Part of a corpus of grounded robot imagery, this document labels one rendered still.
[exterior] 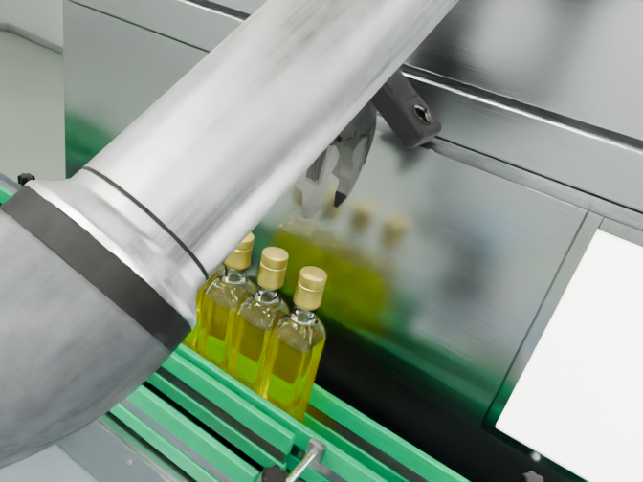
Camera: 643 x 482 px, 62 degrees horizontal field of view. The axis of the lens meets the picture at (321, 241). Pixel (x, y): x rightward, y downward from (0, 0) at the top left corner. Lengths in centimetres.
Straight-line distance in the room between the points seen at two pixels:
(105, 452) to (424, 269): 51
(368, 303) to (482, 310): 16
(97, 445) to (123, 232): 67
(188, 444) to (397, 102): 48
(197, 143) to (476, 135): 47
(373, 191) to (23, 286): 56
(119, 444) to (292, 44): 66
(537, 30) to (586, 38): 5
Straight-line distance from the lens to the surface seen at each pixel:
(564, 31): 66
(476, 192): 67
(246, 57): 26
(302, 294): 65
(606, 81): 66
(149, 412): 76
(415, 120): 52
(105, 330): 22
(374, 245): 74
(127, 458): 83
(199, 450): 72
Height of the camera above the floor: 150
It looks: 28 degrees down
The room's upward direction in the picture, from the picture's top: 14 degrees clockwise
